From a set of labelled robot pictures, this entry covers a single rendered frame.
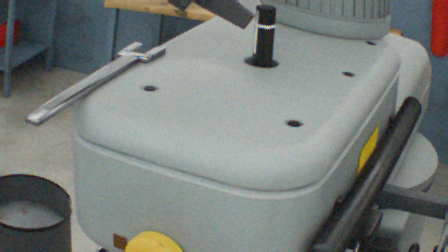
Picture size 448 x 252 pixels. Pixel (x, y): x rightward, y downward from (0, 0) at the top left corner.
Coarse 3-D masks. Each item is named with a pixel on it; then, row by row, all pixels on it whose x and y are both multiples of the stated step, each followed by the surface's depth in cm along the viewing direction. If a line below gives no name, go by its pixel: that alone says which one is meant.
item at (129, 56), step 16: (128, 48) 90; (160, 48) 90; (112, 64) 85; (128, 64) 86; (80, 80) 80; (96, 80) 81; (64, 96) 76; (80, 96) 77; (32, 112) 72; (48, 112) 72
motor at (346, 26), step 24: (264, 0) 107; (288, 0) 104; (312, 0) 102; (336, 0) 101; (360, 0) 102; (384, 0) 105; (288, 24) 105; (312, 24) 103; (336, 24) 102; (360, 24) 103; (384, 24) 106
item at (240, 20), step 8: (200, 0) 85; (208, 0) 86; (216, 0) 86; (224, 0) 85; (232, 0) 85; (208, 8) 86; (216, 8) 86; (224, 8) 86; (232, 8) 86; (240, 8) 85; (224, 16) 86; (232, 16) 86; (240, 16) 86; (248, 16) 86; (240, 24) 86
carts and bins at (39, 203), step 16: (16, 176) 326; (32, 176) 328; (0, 192) 322; (16, 192) 328; (32, 192) 330; (48, 192) 328; (64, 192) 321; (0, 208) 319; (16, 208) 322; (32, 208) 325; (48, 208) 328; (64, 208) 323; (0, 224) 286; (16, 224) 309; (32, 224) 312; (48, 224) 315; (64, 224) 300; (0, 240) 292; (16, 240) 288; (32, 240) 289; (48, 240) 293; (64, 240) 303
